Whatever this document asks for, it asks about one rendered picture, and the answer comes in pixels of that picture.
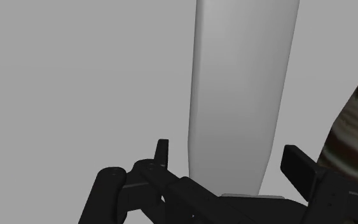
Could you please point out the white rounded cylinder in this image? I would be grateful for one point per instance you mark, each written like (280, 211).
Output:
(237, 99)

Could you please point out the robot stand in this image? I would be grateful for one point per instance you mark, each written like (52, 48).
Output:
(352, 130)

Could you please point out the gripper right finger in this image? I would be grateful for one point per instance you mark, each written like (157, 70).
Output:
(330, 192)

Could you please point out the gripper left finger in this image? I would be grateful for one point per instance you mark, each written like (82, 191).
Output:
(154, 186)

